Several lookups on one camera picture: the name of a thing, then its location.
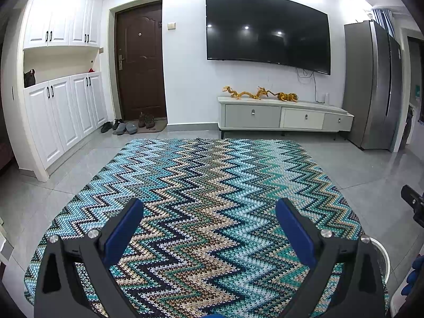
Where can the golden dragon figurine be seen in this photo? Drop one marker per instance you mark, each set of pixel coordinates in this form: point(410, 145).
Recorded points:
point(237, 93)
point(263, 92)

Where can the black wall television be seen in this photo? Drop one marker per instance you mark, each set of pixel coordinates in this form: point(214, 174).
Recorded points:
point(268, 29)

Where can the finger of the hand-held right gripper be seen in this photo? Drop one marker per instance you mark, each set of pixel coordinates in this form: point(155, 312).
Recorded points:
point(413, 201)

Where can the white wall cabinet unit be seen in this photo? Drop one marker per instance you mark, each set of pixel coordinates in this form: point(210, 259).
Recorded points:
point(63, 106)

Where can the blue striped curtain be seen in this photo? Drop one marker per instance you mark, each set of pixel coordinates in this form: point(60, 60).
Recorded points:
point(381, 19)

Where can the black bag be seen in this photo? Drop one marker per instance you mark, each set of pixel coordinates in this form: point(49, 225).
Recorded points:
point(29, 78)

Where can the golden tiger figurine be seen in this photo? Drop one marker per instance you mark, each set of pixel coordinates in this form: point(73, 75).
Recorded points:
point(287, 97)

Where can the zigzag patterned rug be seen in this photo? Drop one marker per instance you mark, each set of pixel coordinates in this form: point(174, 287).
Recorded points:
point(205, 198)

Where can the grey refrigerator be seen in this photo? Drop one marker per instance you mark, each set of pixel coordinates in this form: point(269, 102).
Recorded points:
point(371, 86)

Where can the brown shoe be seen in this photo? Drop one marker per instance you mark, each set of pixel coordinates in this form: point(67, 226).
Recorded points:
point(149, 121)
point(141, 119)

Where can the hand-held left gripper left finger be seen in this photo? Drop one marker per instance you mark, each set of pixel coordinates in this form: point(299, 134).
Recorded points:
point(124, 228)

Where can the grey slipper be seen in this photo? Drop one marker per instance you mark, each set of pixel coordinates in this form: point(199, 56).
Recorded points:
point(131, 128)
point(120, 129)

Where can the person's right hand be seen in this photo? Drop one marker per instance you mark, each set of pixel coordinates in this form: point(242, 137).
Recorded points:
point(414, 275)

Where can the dark brown door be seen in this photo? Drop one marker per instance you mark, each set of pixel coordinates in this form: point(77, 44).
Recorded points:
point(140, 59)

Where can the brown doormat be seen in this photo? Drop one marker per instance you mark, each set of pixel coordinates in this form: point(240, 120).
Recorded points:
point(155, 128)

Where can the white and grey television cabinet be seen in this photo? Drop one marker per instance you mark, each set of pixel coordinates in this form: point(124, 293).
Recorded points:
point(285, 116)

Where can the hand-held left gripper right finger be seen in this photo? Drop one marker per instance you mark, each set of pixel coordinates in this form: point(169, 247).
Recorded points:
point(294, 228)

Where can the black shoe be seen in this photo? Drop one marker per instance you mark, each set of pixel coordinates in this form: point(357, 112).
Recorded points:
point(106, 126)
point(117, 124)

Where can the white trash bin black liner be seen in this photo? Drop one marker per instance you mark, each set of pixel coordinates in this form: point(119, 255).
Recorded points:
point(386, 262)

